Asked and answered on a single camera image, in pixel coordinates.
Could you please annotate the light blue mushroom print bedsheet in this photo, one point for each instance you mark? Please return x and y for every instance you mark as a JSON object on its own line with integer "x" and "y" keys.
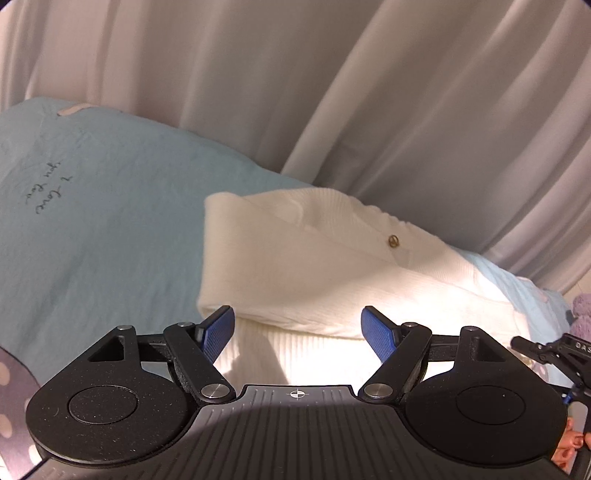
{"x": 115, "y": 207}

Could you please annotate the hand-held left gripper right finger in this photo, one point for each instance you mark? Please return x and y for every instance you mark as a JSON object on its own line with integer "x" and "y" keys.
{"x": 378, "y": 333}

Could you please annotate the purple plush toy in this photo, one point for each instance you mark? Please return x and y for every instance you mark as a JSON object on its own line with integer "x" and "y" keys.
{"x": 581, "y": 316}

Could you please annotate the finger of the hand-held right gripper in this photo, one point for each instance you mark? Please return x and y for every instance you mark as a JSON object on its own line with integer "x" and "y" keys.
{"x": 531, "y": 350}

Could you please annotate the beige curtain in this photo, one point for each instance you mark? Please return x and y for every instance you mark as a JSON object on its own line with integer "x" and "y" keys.
{"x": 369, "y": 92}

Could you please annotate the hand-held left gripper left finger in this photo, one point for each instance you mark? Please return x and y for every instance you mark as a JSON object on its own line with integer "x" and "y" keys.
{"x": 219, "y": 333}

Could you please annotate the white ribbed knit sweater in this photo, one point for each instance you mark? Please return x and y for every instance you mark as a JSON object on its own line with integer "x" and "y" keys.
{"x": 323, "y": 277}

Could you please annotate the person's right hand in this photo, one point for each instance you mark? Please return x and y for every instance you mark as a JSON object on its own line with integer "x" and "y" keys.
{"x": 568, "y": 445}

